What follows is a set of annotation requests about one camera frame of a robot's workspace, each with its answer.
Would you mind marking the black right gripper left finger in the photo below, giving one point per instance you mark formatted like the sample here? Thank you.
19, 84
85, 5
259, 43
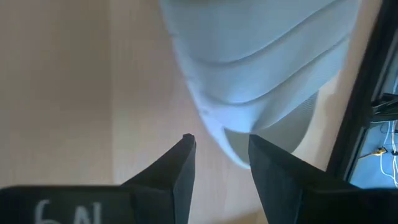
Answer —
168, 186

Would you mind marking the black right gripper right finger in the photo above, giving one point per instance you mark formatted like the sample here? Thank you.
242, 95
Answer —
286, 186

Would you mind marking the grey slide sandal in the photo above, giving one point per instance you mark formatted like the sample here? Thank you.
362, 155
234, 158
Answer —
255, 62

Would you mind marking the yellow plug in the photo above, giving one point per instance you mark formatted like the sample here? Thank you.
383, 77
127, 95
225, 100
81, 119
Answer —
377, 152

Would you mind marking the black aluminium table frame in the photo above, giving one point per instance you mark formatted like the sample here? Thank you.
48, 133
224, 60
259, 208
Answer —
357, 93

